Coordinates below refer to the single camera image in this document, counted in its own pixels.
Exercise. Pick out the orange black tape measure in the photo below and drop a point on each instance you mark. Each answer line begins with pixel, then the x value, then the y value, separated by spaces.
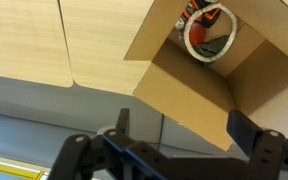
pixel 206 19

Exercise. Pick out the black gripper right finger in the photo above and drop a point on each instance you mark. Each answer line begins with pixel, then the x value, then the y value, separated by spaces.
pixel 243 131

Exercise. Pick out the brown cardboard box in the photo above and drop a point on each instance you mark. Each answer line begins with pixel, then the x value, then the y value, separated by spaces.
pixel 252 77

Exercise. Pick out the green leafy plush toy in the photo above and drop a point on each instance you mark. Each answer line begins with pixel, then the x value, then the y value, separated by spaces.
pixel 197 38

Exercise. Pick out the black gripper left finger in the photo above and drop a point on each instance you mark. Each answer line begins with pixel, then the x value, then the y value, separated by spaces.
pixel 123 121

